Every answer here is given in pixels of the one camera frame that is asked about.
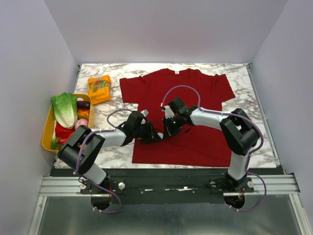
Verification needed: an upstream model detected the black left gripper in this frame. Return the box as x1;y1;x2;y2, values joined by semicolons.
133;120;161;144

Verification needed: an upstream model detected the red t-shirt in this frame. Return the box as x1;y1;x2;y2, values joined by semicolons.
119;69;235;167

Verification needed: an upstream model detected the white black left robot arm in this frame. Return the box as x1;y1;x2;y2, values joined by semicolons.
57;110;163;193

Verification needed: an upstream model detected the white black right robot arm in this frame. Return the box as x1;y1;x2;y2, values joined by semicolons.
161;97;264;192

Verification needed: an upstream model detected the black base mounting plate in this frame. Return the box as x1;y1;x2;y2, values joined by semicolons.
51;167;284;208

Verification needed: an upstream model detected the orange snack packet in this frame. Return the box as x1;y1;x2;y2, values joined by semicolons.
88;75;112;105

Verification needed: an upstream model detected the toy pink onion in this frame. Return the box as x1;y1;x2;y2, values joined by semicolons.
74;118;89;130

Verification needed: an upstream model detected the toy orange pumpkin piece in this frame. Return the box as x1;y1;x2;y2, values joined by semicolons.
77;109;90;120

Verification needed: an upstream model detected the toy purple eggplant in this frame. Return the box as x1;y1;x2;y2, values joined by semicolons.
76;100;90;109

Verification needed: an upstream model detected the toy orange carrot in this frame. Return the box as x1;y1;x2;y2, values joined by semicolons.
58;133;73;144

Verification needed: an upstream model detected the toy green lettuce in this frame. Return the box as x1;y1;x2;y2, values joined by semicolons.
51;93;78;129

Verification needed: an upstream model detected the toy red bell pepper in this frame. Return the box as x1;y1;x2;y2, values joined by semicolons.
55;123;75;138

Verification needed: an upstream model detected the toy green onion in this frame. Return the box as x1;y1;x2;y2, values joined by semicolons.
51;138;60;150

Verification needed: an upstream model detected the yellow plastic basket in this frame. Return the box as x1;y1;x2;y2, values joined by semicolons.
42;104;95;154

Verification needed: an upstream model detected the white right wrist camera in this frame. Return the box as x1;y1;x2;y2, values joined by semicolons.
161;105;175;118

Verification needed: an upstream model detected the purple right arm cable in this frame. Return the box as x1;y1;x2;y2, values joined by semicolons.
160;85;268;212

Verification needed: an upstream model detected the aluminium frame rail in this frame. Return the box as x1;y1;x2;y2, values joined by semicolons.
29;174;313;235

